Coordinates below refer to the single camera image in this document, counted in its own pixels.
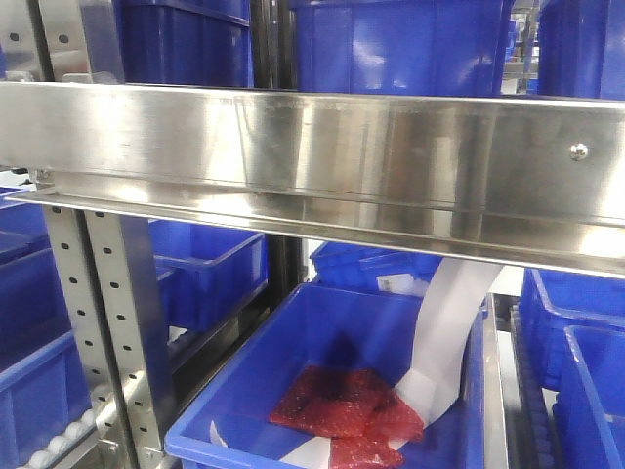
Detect blue bin behind centre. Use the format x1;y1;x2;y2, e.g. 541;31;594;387
310;242;442;297

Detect blue bin with red bags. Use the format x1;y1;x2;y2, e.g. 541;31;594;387
165;283;484;468

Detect blue bin middle left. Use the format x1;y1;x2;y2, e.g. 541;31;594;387
148;220;269;332

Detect blue bin upper middle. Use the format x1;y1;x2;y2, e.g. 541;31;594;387
289;1;513;98

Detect blue bin upper left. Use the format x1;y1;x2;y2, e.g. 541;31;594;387
114;0;254;88

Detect blue bin lower right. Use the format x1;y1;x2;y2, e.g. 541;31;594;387
519;269;624;468

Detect blue bin lower left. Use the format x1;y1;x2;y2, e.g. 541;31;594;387
1;201;91;468

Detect blue bin upper right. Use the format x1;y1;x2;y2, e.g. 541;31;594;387
538;1;624;101

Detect white paper strip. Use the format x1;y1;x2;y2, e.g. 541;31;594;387
277;257;504;469

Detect white roller conveyor track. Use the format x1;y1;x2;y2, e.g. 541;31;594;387
19;409;96;469

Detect perforated steel shelf post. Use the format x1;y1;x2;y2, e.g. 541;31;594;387
1;1;178;468

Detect stainless steel shelf rail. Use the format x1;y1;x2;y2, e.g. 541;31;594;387
1;82;624;277

